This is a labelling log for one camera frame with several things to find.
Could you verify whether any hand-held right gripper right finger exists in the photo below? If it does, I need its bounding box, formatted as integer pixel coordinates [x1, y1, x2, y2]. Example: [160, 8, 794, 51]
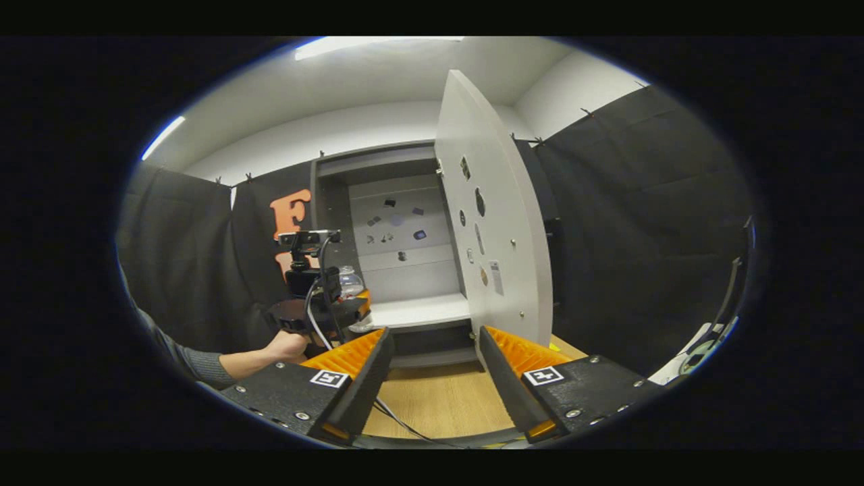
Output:
[477, 325, 666, 444]

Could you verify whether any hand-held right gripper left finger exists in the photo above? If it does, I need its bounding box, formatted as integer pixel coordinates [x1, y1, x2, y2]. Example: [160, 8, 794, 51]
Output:
[219, 327, 396, 447]

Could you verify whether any white cabinet shelf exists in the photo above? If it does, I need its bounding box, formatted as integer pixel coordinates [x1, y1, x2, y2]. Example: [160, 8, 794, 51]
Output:
[350, 293, 473, 333]

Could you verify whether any white paper sheet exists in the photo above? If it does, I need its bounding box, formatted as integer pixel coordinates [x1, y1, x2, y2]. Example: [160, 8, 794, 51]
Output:
[648, 317, 741, 386]

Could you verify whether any black backdrop cloth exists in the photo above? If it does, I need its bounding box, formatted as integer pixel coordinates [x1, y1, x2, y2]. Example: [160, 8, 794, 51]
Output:
[115, 84, 757, 379]

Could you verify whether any ceiling light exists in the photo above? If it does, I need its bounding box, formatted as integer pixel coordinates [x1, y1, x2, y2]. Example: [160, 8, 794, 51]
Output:
[141, 115, 187, 162]
[294, 36, 468, 62]

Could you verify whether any black cable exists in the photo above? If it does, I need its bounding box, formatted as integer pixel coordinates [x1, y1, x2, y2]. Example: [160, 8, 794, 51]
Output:
[304, 233, 468, 450]

